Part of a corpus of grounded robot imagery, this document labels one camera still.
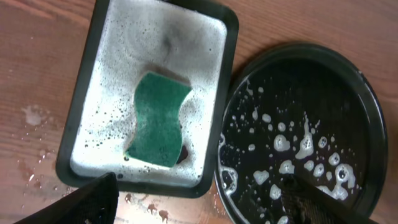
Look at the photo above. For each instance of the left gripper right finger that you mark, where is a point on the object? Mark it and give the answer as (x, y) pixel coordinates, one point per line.
(306, 204)

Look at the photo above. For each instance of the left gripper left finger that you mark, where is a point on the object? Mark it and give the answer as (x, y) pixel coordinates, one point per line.
(94, 203)

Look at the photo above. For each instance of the black round tray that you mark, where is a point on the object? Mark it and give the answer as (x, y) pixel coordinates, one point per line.
(304, 110)

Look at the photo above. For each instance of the black rectangular soap tray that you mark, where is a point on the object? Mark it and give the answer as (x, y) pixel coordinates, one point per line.
(188, 41)

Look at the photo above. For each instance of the green yellow sponge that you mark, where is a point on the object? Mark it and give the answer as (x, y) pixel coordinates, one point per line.
(157, 137)

